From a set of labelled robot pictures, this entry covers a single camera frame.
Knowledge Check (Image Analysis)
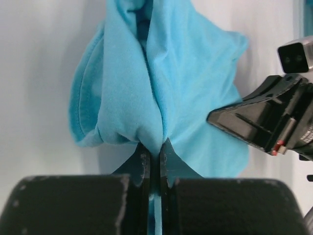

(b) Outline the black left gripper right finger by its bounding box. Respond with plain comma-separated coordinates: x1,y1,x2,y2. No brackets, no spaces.
159,141,309,235

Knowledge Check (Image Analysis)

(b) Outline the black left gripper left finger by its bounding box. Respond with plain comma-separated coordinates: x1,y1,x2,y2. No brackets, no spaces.
0,144,151,235

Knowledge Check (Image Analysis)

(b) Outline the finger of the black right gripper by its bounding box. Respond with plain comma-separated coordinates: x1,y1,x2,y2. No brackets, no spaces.
207,102,285,153
243,74,306,103

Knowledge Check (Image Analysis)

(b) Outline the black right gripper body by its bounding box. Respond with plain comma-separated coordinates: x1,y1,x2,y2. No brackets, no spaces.
269,79,313,161

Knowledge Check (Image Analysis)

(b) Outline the light blue t-shirt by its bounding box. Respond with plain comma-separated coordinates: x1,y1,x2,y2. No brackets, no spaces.
67,0,250,235

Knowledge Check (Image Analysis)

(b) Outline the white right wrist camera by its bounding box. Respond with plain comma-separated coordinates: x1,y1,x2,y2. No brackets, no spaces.
277,35,313,73

